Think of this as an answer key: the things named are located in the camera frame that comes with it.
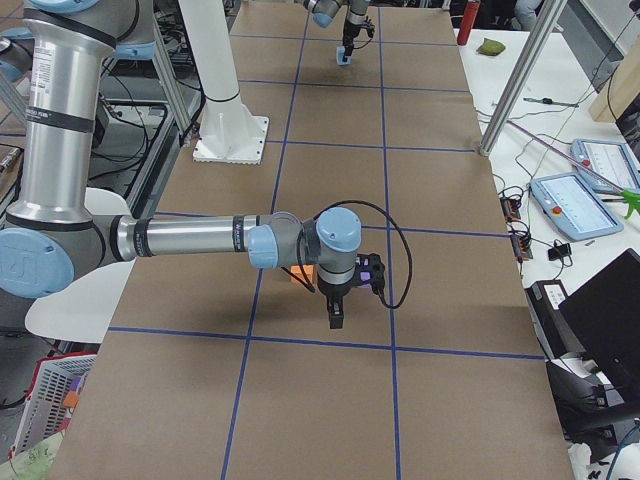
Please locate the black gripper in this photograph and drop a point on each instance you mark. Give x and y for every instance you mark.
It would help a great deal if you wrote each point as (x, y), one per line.
(332, 291)
(349, 33)

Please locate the light blue foam block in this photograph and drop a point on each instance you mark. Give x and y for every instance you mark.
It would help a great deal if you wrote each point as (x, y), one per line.
(342, 59)

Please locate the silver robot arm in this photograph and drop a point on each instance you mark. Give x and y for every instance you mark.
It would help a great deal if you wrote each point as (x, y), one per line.
(324, 12)
(49, 239)

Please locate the orange foam block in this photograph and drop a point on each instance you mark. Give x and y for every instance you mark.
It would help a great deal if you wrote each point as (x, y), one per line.
(305, 273)

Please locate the red water bottle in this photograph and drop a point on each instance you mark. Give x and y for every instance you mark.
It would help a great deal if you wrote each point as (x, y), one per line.
(468, 20)

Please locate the green bean bag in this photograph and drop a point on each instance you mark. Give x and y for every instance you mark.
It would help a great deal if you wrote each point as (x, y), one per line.
(491, 47)

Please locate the teal wrist watch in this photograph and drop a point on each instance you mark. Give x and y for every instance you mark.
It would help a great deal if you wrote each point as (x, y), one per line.
(551, 102)

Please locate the near blue teach pendant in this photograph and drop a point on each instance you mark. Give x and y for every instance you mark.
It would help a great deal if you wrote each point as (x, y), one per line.
(573, 207)

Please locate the blue teach pendant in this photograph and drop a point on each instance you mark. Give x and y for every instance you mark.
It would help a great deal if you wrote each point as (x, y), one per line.
(612, 160)
(573, 207)

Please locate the black laptop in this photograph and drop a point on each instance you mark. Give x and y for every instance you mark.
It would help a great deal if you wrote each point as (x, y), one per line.
(604, 315)

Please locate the far blue teach pendant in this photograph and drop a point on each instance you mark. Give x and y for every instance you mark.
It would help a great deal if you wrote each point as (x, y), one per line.
(612, 160)

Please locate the white perforated basket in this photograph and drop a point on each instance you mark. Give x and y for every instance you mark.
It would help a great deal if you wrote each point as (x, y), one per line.
(44, 411)

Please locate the grabber reach stick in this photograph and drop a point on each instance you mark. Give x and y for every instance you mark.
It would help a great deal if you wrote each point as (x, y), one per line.
(631, 197)

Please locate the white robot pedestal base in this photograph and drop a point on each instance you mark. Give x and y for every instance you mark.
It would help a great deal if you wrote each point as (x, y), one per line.
(228, 131)

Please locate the aluminium frame post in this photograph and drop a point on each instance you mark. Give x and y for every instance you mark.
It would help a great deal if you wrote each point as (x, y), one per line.
(537, 38)

